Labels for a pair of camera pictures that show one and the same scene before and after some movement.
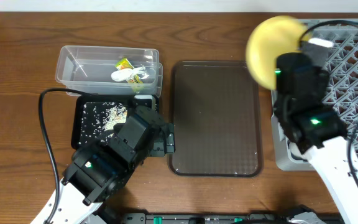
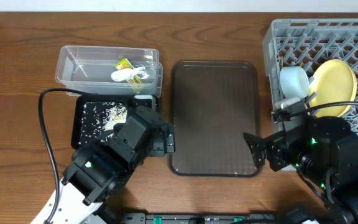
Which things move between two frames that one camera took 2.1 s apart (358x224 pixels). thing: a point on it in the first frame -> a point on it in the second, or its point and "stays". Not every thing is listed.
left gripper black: [165, 140] stays
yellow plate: [271, 37] -> [332, 81]
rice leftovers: [98, 120] stays
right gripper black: [324, 85] -> [278, 143]
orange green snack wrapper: [123, 63] stays
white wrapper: [127, 74] stays
